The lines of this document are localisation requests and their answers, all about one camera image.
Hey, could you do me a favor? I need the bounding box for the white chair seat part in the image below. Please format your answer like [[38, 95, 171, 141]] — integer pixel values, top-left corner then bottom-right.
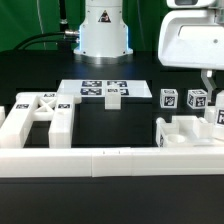
[[156, 115, 224, 148]]

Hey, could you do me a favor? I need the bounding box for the white U-shaped obstacle fence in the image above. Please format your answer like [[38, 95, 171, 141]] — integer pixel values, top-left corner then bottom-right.
[[0, 146, 224, 178]]

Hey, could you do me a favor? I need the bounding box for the white chair back frame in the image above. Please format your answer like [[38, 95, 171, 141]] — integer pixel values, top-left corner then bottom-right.
[[0, 92, 82, 149]]

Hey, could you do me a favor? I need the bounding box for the black cable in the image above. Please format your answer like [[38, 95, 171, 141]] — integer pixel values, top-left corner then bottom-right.
[[13, 29, 81, 52]]

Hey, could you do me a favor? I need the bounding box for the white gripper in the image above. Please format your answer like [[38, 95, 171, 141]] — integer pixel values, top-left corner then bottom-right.
[[158, 10, 224, 102]]

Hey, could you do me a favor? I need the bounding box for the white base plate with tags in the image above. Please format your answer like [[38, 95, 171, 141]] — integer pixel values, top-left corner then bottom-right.
[[57, 79, 152, 98]]

